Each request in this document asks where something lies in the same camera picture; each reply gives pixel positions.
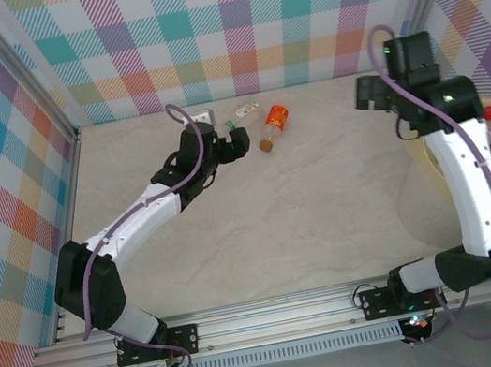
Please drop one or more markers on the clear bottle green trim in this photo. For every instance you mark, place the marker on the clear bottle green trim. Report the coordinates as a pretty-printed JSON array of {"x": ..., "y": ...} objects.
[{"x": 230, "y": 124}]

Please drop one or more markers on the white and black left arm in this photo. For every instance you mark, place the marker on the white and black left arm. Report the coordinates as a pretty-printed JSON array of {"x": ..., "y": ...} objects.
[{"x": 137, "y": 217}]

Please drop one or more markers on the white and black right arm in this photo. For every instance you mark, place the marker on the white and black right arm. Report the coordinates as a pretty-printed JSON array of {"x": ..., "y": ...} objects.
[{"x": 469, "y": 182}]

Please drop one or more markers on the small bottle white label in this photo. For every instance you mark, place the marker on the small bottle white label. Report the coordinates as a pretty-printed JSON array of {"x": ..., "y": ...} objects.
[{"x": 246, "y": 109}]

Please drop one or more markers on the orange juice bottle brown cap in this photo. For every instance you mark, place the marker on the orange juice bottle brown cap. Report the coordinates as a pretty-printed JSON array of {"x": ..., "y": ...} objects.
[{"x": 275, "y": 120}]

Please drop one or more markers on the aluminium frame rail with slots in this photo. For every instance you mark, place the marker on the aluminium frame rail with slots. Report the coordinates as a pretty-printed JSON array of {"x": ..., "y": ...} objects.
[{"x": 274, "y": 321}]

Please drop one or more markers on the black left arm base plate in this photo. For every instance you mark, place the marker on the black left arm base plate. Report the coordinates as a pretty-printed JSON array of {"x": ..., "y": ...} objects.
[{"x": 182, "y": 337}]

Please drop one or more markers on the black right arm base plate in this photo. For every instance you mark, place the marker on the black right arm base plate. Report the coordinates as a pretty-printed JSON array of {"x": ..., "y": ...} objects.
[{"x": 376, "y": 303}]

